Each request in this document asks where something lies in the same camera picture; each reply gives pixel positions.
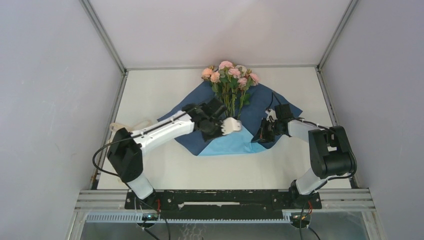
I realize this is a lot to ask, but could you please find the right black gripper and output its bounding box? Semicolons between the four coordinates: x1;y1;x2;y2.
252;117;284;143

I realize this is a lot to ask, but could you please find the blue wrapping paper sheet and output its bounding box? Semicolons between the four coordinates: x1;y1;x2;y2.
156;80;304;157

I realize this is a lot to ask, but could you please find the fake pink flower bouquet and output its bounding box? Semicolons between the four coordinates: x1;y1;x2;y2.
201;60;260;120

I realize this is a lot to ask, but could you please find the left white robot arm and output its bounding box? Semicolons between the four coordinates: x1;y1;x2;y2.
106;97;227;209

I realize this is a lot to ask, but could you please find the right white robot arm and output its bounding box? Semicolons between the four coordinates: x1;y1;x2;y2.
251;104;357;208

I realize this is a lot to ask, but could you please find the right base circuit board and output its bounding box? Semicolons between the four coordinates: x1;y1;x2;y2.
290;214;311;222

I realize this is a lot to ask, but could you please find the base circuit board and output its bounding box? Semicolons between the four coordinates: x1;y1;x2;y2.
141;213;159;222
290;214;311;222

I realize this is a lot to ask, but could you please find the left base circuit board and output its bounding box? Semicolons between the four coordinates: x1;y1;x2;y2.
141;213;159;222

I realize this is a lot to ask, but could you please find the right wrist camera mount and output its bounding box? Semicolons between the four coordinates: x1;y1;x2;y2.
265;108;278;123

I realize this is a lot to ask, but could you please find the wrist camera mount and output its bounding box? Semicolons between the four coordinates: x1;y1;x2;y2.
265;108;278;123
220;117;242;136

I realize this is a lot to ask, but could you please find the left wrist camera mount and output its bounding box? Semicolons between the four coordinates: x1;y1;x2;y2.
220;117;242;136

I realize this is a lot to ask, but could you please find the cream braided rope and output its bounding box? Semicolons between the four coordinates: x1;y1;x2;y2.
109;119;154;133

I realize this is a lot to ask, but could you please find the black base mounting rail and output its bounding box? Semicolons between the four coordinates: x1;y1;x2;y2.
124;189;323;220

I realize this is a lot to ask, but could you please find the white slotted cable duct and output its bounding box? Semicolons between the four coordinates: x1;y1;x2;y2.
85;212;292;224

